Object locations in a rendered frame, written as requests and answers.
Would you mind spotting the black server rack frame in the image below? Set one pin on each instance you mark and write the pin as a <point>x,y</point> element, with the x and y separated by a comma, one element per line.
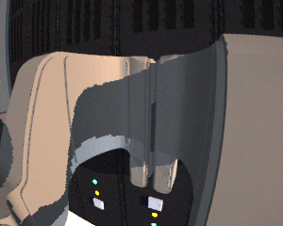
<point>100,190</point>

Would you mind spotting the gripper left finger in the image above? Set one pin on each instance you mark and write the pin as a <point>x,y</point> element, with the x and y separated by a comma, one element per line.
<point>64,109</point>

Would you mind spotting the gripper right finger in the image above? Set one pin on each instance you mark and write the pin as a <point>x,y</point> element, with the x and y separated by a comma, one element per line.
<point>220,111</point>

